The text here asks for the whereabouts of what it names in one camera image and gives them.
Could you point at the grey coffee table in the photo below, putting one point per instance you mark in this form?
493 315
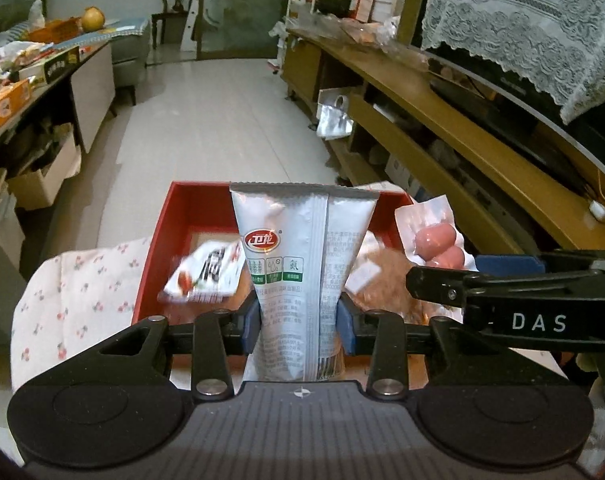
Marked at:
90 90

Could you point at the white lace cloth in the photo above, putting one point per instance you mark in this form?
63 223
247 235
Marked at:
507 20

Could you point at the black television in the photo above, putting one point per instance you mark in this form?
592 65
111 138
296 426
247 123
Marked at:
597 150

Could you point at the white board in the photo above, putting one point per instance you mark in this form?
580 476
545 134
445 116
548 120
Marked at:
190 32

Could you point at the orange basket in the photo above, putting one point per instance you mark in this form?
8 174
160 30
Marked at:
55 31

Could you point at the white packet with red print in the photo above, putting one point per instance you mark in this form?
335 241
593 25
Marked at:
207 270

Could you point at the clear plastic bag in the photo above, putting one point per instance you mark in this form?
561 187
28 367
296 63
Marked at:
352 32

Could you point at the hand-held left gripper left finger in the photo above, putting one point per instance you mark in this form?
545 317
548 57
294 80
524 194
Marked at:
251 327

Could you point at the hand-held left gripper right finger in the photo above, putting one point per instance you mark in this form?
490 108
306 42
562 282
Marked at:
346 327

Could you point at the grey-green sofa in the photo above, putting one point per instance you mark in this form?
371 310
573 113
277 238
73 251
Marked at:
130 55

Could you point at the yellow pomelo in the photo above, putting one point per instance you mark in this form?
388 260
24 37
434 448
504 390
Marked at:
93 20

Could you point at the white carton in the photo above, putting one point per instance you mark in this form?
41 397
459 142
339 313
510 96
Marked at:
2 225

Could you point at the white plastic bag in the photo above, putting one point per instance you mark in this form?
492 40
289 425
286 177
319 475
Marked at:
36 14

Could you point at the cherry print tablecloth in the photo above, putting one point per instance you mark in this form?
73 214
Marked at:
82 285

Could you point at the wooden television cabinet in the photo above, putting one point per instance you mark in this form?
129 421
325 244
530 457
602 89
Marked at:
432 125

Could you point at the silver foil bag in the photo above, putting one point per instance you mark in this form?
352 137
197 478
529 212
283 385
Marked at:
335 120

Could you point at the clear sausage packet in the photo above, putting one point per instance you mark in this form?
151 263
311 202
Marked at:
435 240

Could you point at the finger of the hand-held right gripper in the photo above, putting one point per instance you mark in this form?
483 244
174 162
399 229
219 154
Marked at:
507 263
437 287

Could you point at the silver packet with green label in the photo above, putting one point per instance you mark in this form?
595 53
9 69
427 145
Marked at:
302 240

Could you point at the orange cardboard box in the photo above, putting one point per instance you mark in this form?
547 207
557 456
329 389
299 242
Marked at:
5 105

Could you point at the black box with yellow label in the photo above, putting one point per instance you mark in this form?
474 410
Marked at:
57 65

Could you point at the red cardboard box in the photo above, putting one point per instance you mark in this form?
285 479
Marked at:
182 210

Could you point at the red and white box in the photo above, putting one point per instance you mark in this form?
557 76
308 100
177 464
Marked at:
365 6

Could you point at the open cardboard box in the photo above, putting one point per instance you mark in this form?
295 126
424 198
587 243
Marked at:
42 180

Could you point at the brown snack packet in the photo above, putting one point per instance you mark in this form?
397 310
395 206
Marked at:
382 270

